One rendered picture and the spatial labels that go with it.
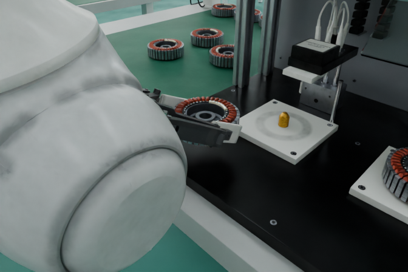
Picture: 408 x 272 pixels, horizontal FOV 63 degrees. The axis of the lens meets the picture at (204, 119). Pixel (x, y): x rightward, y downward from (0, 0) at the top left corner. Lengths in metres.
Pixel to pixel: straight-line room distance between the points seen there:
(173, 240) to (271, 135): 0.91
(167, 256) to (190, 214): 0.90
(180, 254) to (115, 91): 1.26
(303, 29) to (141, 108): 0.74
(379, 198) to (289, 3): 0.52
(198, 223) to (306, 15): 0.56
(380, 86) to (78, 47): 0.73
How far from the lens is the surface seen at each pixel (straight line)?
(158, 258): 1.40
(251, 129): 0.63
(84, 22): 0.18
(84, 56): 0.17
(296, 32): 0.88
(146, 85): 0.88
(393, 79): 0.81
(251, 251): 0.48
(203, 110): 0.58
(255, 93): 0.79
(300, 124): 0.67
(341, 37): 0.69
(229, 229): 0.49
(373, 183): 0.57
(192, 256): 1.39
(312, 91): 0.74
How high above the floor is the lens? 1.12
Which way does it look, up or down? 31 degrees down
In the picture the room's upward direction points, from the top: straight up
